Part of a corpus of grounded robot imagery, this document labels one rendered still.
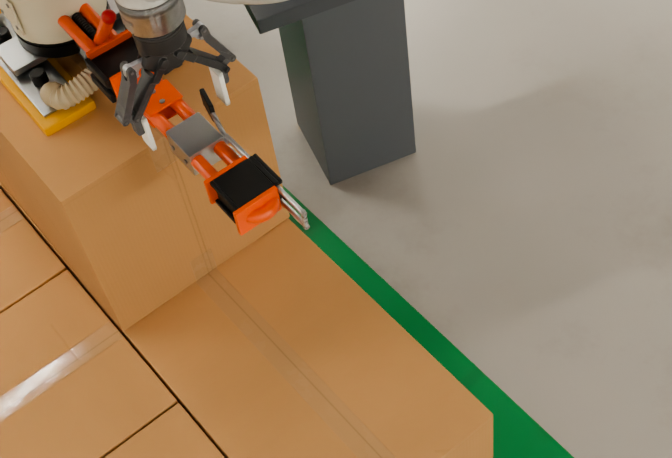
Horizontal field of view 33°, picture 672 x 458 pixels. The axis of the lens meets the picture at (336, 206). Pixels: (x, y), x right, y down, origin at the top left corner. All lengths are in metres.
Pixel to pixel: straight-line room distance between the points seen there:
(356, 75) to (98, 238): 1.00
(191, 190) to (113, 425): 0.44
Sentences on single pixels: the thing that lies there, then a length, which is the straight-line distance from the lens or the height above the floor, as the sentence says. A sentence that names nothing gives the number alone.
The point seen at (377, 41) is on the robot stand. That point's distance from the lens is 2.75.
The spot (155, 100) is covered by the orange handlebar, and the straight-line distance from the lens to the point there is 1.80.
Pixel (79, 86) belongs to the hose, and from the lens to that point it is 1.96.
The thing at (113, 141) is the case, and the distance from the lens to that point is 1.97.
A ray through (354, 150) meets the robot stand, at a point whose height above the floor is 0.10.
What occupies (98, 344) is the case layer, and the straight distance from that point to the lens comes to 2.22.
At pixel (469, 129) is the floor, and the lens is 3.14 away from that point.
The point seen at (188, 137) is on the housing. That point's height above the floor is 1.09.
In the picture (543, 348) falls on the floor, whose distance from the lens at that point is 2.74.
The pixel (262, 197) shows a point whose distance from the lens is 1.62.
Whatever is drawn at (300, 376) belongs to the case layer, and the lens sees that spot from 2.10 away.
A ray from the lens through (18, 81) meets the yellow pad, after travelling 2.10.
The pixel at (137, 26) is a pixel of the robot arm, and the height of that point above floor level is 1.31.
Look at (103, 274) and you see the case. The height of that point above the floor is 0.73.
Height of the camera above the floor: 2.35
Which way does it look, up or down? 52 degrees down
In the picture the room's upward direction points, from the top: 10 degrees counter-clockwise
